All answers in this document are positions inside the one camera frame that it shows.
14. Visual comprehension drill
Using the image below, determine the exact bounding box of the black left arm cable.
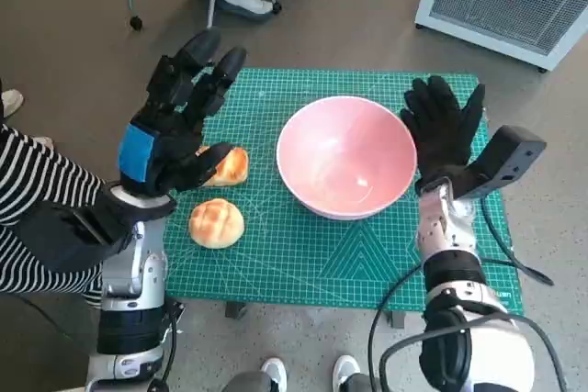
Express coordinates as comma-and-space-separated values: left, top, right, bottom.
160, 299, 186, 392

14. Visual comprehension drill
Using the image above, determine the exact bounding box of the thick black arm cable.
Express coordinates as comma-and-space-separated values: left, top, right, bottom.
379, 316, 571, 392

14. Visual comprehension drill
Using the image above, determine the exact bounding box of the round bread bun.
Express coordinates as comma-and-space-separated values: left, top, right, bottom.
188, 197, 245, 250

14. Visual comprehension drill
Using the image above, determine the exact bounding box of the black camera cable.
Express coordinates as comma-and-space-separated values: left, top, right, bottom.
480, 196, 556, 286

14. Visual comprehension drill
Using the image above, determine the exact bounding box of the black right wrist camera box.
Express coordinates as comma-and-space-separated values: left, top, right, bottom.
452, 124, 548, 203

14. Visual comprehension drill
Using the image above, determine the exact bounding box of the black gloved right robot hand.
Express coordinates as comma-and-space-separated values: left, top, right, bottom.
399, 75, 487, 191

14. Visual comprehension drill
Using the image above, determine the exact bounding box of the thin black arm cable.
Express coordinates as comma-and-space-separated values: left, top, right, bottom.
368, 263, 424, 392

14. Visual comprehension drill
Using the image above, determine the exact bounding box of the pink bowl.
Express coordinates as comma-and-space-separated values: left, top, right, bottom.
275, 95, 418, 222

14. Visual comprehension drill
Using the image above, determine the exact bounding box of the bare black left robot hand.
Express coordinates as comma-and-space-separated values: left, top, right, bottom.
117, 28, 249, 196

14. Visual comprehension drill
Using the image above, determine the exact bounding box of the long twisted bread loaf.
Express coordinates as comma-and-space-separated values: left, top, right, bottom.
195, 146, 250, 187

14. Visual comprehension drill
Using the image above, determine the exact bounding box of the green cutting mat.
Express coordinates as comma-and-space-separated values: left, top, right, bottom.
163, 67, 525, 318

